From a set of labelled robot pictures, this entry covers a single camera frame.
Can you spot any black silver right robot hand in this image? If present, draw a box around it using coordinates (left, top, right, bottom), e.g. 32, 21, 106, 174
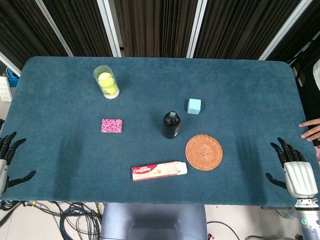
265, 136, 320, 200

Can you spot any red Colgate toothpaste box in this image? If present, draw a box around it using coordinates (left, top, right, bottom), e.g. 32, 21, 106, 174
131, 161, 188, 182

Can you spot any light blue foam cube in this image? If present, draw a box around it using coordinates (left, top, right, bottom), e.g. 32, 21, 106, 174
186, 98, 202, 115

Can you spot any round woven rattan coaster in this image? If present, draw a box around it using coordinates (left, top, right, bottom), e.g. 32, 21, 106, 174
185, 134, 224, 172

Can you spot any dark glass bottle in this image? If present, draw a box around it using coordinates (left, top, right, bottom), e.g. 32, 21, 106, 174
162, 110, 181, 140

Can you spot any yellow tennis ball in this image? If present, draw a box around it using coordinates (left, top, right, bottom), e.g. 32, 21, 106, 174
97, 72, 117, 88
100, 82, 120, 99

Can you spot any bare human hand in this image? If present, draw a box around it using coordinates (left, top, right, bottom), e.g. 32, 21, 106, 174
299, 118, 320, 142

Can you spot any white frame post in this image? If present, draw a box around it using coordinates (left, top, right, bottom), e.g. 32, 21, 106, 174
96, 0, 123, 58
258, 0, 307, 61
186, 0, 208, 59
34, 0, 75, 57

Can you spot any white power strip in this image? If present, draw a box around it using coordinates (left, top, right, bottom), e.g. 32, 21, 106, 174
0, 76, 13, 102

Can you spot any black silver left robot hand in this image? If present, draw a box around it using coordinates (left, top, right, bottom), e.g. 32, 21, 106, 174
0, 131, 37, 196

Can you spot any clear plastic ball tube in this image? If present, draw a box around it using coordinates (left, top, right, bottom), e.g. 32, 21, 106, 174
93, 64, 120, 100

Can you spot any black floor cable bundle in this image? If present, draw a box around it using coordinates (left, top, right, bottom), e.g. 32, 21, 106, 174
0, 199, 104, 240

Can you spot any pink patterned block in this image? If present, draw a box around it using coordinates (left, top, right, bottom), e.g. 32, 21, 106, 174
101, 118, 124, 134

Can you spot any grey-blue robot torso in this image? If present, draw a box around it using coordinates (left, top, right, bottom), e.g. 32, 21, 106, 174
99, 202, 208, 240

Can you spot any dark brown pleated curtain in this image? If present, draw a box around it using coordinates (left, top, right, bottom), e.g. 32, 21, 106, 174
0, 0, 320, 73

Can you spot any teal velvet table cloth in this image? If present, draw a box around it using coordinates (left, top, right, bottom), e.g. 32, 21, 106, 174
0, 55, 317, 208

